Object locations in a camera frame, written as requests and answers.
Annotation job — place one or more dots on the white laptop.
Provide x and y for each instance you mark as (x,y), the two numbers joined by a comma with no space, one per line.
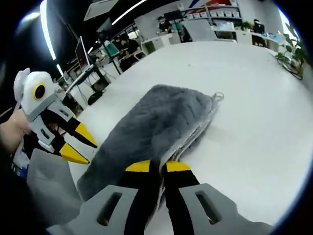
(82,54)

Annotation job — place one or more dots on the green board on stand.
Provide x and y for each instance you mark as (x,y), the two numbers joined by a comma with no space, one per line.
(112,49)

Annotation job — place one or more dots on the grey towel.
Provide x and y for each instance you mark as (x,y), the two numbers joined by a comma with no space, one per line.
(151,117)

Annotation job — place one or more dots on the shelf of white bins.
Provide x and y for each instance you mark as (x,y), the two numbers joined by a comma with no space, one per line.
(215,12)

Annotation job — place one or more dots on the person's left hand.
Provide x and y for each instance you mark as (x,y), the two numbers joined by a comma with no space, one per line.
(14,129)

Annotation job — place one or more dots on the ceiling light strip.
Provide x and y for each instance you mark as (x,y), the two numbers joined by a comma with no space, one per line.
(47,31)
(127,11)

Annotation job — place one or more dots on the white office desk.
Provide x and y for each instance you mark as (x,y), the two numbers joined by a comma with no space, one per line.
(244,36)

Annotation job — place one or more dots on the white cabinet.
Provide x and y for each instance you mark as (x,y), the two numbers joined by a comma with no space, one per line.
(156,42)

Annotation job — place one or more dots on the grey chair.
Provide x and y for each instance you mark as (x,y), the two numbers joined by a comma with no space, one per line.
(51,186)

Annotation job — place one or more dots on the large potted green plant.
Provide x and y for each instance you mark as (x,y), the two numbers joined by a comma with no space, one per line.
(297,52)

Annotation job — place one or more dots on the small green plant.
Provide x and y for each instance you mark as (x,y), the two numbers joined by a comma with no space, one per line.
(243,25)

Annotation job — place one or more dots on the black laptop stand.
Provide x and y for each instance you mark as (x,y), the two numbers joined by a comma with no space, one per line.
(99,73)

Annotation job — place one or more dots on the dark round object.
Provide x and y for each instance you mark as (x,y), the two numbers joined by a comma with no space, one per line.
(95,99)

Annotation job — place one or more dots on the ceiling vent panel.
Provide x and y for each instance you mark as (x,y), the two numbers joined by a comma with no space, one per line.
(100,8)

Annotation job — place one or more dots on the person's dark clothing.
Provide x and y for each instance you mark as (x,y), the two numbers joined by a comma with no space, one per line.
(14,195)

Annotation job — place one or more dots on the black monitor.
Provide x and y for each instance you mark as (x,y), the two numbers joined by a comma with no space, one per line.
(172,15)

